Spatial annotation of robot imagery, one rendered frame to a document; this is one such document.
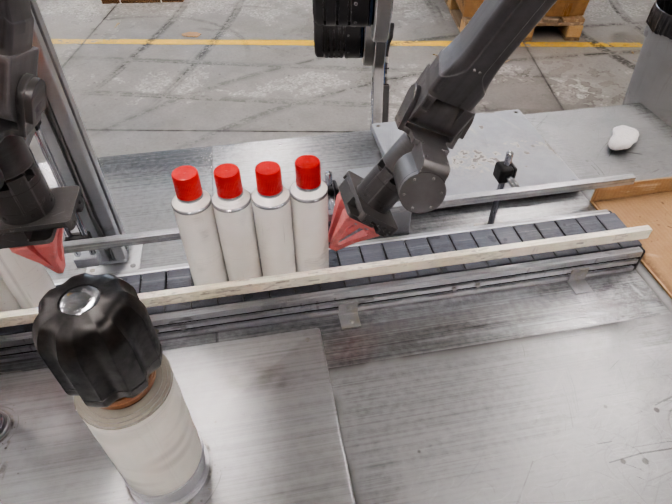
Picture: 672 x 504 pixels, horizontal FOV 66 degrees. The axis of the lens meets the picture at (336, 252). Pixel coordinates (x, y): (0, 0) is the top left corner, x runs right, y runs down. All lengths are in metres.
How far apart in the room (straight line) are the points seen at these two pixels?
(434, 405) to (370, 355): 0.12
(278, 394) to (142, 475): 0.20
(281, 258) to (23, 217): 0.32
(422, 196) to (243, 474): 0.38
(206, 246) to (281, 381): 0.21
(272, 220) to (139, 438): 0.32
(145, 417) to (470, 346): 0.49
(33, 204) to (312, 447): 0.41
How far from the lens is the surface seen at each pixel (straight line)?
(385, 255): 0.85
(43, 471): 0.72
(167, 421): 0.52
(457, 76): 0.63
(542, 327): 0.87
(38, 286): 0.82
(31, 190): 0.63
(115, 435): 0.51
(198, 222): 0.71
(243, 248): 0.73
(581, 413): 0.80
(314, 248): 0.75
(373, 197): 0.72
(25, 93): 0.56
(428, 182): 0.63
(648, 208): 1.16
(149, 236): 0.80
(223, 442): 0.67
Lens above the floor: 1.47
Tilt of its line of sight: 44 degrees down
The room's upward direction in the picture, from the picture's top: straight up
